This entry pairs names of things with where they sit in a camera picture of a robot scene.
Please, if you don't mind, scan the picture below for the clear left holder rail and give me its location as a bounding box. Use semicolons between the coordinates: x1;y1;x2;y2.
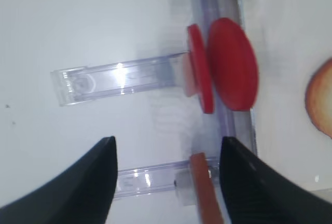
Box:
200;0;259;154

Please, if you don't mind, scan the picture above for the front red tomato slice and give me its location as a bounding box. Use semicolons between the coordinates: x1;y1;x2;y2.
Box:
207;18;259;111

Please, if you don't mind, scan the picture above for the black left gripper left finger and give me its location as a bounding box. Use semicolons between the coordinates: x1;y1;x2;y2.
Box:
1;136;117;223

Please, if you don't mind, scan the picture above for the clear tomato dispenser track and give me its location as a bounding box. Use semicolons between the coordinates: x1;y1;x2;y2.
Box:
50;52;188;106

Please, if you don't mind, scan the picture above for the clear bread dispenser track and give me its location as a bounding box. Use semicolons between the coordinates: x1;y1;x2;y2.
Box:
114;156;221;200

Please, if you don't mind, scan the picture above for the rear red tomato slice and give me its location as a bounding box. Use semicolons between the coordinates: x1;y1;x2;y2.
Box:
182;24;214;114

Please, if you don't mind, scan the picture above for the red tomato slice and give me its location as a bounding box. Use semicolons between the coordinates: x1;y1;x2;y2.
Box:
182;24;214;114
207;18;259;111

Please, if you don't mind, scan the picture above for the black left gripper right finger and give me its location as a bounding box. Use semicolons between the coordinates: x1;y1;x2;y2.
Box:
219;136;331;223

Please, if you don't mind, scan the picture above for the white bread pusher block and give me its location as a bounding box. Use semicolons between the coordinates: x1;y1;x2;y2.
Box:
174;170;196;206

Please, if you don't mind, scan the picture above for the bread slice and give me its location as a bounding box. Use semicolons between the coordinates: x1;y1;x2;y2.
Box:
190;153;224;224
305;58;331;137

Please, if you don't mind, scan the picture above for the white metal tray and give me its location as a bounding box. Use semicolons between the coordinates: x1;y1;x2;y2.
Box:
240;0;331;191

